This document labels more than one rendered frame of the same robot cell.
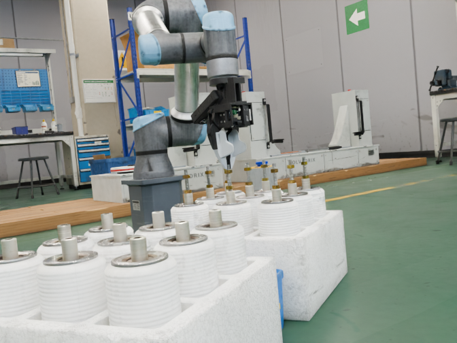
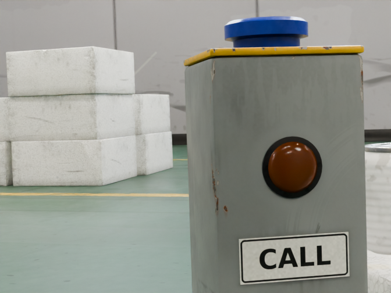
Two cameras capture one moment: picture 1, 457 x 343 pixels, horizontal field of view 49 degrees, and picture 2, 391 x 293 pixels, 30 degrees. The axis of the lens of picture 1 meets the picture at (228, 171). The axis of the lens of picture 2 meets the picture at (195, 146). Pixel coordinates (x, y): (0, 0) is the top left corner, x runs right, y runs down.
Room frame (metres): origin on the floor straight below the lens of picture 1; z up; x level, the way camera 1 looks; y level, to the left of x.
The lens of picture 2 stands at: (1.83, 0.16, 0.29)
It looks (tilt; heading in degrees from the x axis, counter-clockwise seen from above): 3 degrees down; 234
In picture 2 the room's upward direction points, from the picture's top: 2 degrees counter-clockwise
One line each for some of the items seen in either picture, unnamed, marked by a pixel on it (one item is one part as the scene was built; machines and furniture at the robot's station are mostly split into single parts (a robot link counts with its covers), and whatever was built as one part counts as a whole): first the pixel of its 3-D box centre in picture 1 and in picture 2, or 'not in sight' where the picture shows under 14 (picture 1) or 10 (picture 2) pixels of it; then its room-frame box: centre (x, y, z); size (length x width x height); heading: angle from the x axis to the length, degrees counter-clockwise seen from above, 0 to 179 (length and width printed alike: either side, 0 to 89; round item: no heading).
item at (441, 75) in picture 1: (443, 78); not in sight; (5.22, -2.34, 0.87); 0.41 x 0.17 x 0.25; 125
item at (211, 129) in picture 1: (216, 131); not in sight; (1.18, 0.02, 0.43); 0.05 x 0.02 x 0.09; 133
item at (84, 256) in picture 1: (71, 258); not in sight; (0.70, 0.24, 0.25); 0.08 x 0.08 x 0.01
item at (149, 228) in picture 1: (159, 227); not in sight; (0.92, 0.14, 0.25); 0.08 x 0.08 x 0.01
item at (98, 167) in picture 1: (114, 173); not in sight; (5.89, 1.35, 0.19); 0.50 x 0.41 x 0.37; 40
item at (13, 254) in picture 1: (9, 250); not in sight; (0.75, 0.34, 0.26); 0.02 x 0.02 x 0.03
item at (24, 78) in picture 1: (28, 78); not in sight; (6.75, 2.57, 1.54); 0.32 x 0.02 x 0.25; 125
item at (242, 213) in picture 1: (234, 240); not in sight; (1.19, 0.00, 0.16); 0.10 x 0.10 x 0.18
